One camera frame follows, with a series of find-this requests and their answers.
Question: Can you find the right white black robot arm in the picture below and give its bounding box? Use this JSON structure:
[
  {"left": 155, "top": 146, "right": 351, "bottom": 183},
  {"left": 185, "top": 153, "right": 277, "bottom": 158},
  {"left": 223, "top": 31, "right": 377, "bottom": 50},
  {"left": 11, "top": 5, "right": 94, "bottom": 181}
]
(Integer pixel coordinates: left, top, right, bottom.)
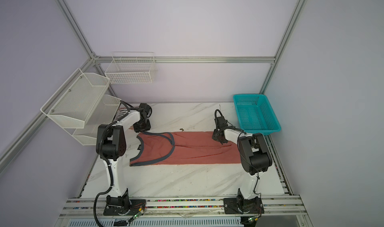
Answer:
[{"left": 212, "top": 116, "right": 273, "bottom": 213}]

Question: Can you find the teal plastic basket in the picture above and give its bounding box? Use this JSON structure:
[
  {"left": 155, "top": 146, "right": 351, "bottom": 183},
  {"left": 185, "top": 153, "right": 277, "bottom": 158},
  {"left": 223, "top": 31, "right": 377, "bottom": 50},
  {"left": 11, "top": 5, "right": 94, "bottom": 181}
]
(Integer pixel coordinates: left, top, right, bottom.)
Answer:
[{"left": 233, "top": 94, "right": 281, "bottom": 136}]

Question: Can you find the lower white mesh shelf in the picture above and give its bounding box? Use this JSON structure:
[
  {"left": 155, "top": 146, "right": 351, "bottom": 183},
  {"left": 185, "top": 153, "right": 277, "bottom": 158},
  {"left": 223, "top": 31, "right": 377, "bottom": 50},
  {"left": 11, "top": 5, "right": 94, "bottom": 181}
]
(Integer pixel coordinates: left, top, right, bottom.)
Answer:
[{"left": 65, "top": 95, "right": 121, "bottom": 146}]

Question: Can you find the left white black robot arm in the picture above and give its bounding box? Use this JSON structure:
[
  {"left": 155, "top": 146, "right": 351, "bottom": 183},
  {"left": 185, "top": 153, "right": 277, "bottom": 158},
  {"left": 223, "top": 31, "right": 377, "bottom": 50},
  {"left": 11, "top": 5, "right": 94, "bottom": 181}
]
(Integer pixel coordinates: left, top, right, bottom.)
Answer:
[{"left": 96, "top": 101, "right": 152, "bottom": 211}]

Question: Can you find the right thin black cable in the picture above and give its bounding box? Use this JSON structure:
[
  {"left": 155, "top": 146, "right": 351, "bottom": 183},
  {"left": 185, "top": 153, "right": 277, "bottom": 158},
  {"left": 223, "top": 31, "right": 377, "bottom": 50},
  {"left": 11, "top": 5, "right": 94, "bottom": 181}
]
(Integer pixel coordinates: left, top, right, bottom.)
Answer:
[{"left": 213, "top": 109, "right": 263, "bottom": 204}]

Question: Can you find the aluminium mounting rail frame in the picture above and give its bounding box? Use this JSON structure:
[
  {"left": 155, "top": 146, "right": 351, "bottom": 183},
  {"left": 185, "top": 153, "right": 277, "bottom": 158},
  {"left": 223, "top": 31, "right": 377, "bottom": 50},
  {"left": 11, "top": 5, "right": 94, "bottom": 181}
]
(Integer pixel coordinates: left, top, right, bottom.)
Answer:
[{"left": 56, "top": 137, "right": 312, "bottom": 227}]

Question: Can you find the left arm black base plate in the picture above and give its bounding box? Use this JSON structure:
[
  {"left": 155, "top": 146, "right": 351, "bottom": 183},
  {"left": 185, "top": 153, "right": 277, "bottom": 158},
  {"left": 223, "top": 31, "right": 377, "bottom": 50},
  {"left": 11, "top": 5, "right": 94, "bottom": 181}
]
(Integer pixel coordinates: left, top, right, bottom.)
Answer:
[{"left": 103, "top": 196, "right": 147, "bottom": 216}]

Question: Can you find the left black corrugated cable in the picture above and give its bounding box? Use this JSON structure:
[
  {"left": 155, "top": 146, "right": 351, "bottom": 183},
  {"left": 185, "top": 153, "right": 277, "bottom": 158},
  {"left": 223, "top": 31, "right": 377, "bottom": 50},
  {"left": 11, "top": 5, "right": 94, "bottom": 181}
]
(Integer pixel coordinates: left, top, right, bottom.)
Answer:
[{"left": 92, "top": 100, "right": 142, "bottom": 227}]

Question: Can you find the aluminium enclosure frame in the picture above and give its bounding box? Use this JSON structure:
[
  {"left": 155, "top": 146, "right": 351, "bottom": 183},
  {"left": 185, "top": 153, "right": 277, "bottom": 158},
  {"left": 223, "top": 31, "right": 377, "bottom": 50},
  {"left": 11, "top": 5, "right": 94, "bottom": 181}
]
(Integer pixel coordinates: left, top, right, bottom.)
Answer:
[{"left": 1, "top": 0, "right": 308, "bottom": 176}]

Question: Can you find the dusty red tank top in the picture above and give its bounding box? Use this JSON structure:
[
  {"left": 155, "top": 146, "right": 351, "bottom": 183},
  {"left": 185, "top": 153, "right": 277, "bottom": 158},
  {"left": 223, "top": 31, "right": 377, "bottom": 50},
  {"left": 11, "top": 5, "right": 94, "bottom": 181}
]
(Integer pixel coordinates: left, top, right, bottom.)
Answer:
[{"left": 130, "top": 132, "right": 241, "bottom": 167}]

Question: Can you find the white wire wall basket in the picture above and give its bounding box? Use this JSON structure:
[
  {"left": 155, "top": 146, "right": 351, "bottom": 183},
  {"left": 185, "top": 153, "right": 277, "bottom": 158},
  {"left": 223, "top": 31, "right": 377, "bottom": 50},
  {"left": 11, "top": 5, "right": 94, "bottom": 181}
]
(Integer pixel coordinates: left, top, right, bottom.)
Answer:
[{"left": 105, "top": 52, "right": 158, "bottom": 84}]

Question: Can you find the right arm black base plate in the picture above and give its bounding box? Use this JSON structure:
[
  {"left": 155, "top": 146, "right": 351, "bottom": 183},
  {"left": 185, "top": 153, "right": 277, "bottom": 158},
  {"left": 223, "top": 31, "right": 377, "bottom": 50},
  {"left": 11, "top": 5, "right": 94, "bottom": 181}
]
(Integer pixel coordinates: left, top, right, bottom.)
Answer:
[{"left": 224, "top": 197, "right": 265, "bottom": 215}]

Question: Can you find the black white striped tank top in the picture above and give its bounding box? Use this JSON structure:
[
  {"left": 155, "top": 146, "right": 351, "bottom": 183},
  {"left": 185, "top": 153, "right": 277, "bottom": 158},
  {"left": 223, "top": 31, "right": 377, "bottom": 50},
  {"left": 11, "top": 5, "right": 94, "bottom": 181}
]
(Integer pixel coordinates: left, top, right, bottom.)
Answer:
[{"left": 115, "top": 107, "right": 129, "bottom": 121}]

